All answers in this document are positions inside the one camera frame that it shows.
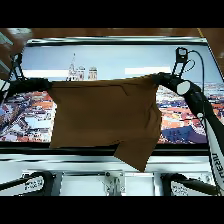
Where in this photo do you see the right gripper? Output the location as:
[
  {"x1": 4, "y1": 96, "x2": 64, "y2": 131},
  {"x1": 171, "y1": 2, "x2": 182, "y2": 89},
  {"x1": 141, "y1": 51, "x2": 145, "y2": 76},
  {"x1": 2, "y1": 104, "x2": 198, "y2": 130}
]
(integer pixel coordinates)
[{"x1": 151, "y1": 72, "x2": 176, "y2": 88}]

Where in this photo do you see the brown T-shirt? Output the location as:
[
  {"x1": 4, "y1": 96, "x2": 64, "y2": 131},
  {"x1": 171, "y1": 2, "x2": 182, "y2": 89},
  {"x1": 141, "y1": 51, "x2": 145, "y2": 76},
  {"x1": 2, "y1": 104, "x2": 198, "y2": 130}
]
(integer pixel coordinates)
[{"x1": 46, "y1": 75, "x2": 163, "y2": 173}]

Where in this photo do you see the black cable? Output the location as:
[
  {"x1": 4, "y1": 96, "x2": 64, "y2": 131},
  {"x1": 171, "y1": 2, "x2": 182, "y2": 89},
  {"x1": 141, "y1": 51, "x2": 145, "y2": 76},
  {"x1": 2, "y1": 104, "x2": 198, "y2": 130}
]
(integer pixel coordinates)
[{"x1": 187, "y1": 49, "x2": 206, "y2": 116}]

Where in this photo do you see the silver frame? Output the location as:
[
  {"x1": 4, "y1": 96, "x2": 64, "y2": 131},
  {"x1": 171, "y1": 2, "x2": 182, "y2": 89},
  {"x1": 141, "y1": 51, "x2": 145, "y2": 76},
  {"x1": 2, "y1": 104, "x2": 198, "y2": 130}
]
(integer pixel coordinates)
[{"x1": 0, "y1": 146, "x2": 224, "y2": 197}]

